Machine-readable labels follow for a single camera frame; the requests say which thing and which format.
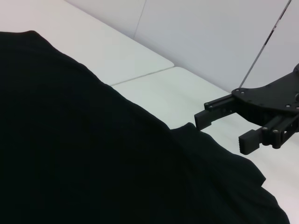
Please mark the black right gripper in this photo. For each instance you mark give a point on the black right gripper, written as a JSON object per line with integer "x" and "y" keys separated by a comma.
{"x": 268, "y": 100}

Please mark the black shirt with white print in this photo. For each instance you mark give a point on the black shirt with white print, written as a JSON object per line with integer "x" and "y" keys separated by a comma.
{"x": 93, "y": 140}

